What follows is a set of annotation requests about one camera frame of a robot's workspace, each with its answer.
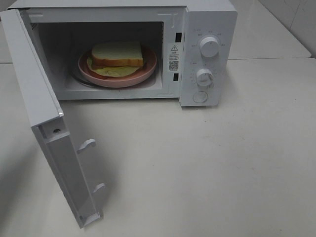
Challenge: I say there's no upper white control knob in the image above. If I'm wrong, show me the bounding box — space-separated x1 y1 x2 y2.
199 35 219 58

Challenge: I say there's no white microwave oven body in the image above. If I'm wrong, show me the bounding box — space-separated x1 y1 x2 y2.
7 0 237 106

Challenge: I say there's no white microwave door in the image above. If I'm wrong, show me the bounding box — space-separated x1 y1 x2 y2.
0 9 101 228

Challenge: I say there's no pink round plate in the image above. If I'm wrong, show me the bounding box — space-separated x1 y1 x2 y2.
78 46 158 88

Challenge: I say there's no glass microwave turntable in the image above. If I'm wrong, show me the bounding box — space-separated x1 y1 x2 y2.
68 69 162 89

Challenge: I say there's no round door release button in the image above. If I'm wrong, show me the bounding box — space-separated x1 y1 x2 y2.
193 91 208 103

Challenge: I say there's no lower white timer knob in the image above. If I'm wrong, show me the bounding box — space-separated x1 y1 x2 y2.
196 69 213 87

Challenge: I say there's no white bread sandwich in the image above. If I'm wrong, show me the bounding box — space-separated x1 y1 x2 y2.
86 41 144 78

